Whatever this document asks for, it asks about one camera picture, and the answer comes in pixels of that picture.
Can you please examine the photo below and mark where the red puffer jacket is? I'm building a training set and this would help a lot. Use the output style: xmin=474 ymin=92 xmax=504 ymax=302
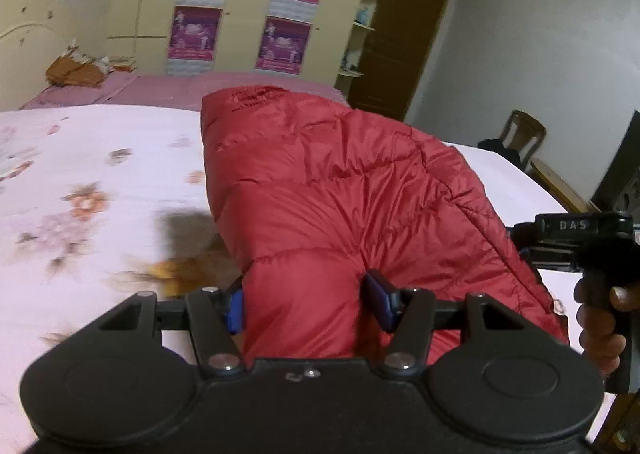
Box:
xmin=200 ymin=84 xmax=572 ymax=371

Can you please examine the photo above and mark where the cream corner shelf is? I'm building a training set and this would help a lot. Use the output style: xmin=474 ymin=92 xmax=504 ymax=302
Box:
xmin=334 ymin=0 xmax=391 ymax=96

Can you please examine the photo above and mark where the pink checked bed sheet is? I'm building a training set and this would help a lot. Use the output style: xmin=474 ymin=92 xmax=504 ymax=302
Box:
xmin=17 ymin=70 xmax=351 ymax=114

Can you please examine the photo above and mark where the floral white bed sheet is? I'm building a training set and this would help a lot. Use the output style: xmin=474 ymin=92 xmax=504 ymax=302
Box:
xmin=0 ymin=104 xmax=621 ymax=454

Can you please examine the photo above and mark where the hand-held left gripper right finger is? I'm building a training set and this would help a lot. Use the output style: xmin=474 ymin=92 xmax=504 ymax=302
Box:
xmin=360 ymin=269 xmax=523 ymax=379

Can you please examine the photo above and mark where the person's right hand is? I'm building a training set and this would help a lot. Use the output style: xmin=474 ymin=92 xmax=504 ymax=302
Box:
xmin=573 ymin=278 xmax=640 ymax=378

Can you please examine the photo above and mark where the wooden chair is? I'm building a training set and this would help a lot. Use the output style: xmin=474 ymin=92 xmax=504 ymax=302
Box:
xmin=497 ymin=109 xmax=548 ymax=171

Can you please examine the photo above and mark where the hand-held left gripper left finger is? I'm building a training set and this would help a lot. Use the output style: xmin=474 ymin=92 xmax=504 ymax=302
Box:
xmin=95 ymin=277 xmax=249 ymax=380

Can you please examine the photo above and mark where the cream bed headboard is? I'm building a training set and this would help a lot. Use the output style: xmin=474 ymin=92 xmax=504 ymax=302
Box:
xmin=0 ymin=0 xmax=76 ymax=112

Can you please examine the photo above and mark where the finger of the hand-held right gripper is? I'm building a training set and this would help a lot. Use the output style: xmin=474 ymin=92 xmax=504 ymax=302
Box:
xmin=505 ymin=223 xmax=539 ymax=255

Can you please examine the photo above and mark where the light wooden table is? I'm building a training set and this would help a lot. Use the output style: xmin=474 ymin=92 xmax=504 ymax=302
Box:
xmin=530 ymin=157 xmax=602 ymax=215

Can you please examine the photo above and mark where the brown wooden door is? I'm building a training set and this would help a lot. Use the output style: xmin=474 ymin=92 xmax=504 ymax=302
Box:
xmin=347 ymin=0 xmax=454 ymax=123

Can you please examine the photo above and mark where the dark cloth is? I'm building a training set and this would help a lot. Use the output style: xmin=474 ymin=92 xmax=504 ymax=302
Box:
xmin=477 ymin=138 xmax=524 ymax=168

